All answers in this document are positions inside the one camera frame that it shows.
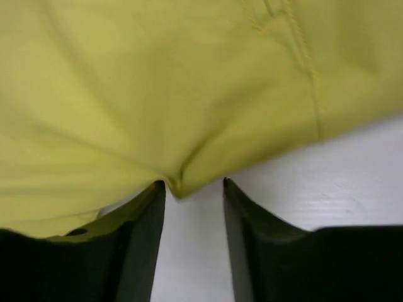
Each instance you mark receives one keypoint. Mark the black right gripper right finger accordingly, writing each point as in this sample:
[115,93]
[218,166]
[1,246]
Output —
[272,260]

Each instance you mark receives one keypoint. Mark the yellow trousers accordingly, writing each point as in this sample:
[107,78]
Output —
[102,98]

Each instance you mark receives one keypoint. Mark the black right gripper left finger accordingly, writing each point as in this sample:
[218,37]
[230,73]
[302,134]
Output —
[110,259]

